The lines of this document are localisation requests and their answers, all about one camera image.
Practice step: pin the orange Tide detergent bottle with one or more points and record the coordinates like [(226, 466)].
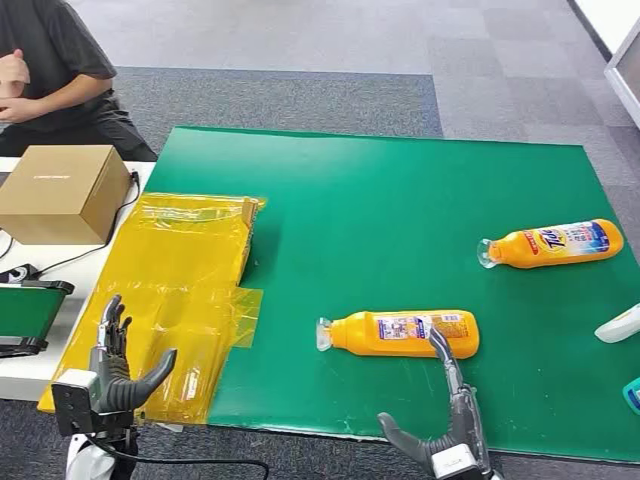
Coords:
[(555, 243)]

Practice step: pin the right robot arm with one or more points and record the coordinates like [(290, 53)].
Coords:
[(492, 476)]

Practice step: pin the teal plastic item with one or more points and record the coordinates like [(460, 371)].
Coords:
[(634, 397)]

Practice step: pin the white plastic bottle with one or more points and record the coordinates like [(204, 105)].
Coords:
[(620, 324)]

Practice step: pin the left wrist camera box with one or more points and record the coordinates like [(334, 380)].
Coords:
[(75, 402)]

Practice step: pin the person's left hand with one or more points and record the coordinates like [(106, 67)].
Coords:
[(10, 109)]

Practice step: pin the person's left forearm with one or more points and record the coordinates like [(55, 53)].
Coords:
[(65, 96)]

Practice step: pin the person's right hand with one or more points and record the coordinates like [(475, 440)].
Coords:
[(12, 69)]

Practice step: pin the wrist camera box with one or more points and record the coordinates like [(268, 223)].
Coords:
[(455, 464), (75, 402)]

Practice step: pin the person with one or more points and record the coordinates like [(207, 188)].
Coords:
[(55, 40)]

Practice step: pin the green table mat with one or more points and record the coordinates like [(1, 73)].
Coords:
[(380, 218)]

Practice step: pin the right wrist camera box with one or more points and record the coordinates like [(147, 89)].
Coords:
[(455, 464)]

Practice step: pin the green black-framed conveyor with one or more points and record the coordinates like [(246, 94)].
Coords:
[(27, 311)]

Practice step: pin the brown cardboard box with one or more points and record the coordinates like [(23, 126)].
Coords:
[(60, 192)]

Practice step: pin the white framed board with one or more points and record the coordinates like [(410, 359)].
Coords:
[(625, 73)]

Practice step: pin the small black device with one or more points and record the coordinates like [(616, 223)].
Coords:
[(17, 273)]

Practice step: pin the yellow plastic film sheet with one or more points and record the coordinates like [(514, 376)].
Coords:
[(175, 278)]

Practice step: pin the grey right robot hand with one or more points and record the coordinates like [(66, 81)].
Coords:
[(465, 417)]

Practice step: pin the orange bottle with back label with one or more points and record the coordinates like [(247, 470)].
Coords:
[(400, 333)]

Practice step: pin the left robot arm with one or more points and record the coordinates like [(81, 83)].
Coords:
[(90, 460)]

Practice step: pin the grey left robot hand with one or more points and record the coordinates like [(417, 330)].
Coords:
[(114, 391)]

